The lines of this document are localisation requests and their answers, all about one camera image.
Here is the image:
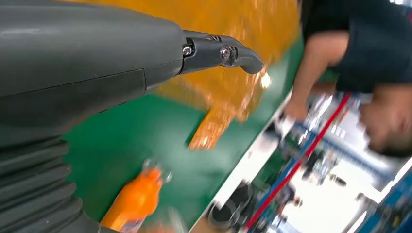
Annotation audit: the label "red rail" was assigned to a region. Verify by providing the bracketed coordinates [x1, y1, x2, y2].
[244, 93, 351, 231]

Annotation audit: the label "brown cardboard box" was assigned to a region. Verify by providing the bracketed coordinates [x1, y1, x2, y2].
[189, 218, 226, 233]

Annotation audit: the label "person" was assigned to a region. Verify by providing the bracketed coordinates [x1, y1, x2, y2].
[291, 0, 412, 158]

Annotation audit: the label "white desk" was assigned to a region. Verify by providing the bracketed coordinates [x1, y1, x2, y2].
[189, 90, 309, 233]

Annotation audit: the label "orange detergent bottle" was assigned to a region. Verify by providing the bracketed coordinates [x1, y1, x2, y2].
[100, 159, 174, 233]

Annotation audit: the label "yellow tape patch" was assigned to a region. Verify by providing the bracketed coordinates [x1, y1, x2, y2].
[64, 0, 302, 152]

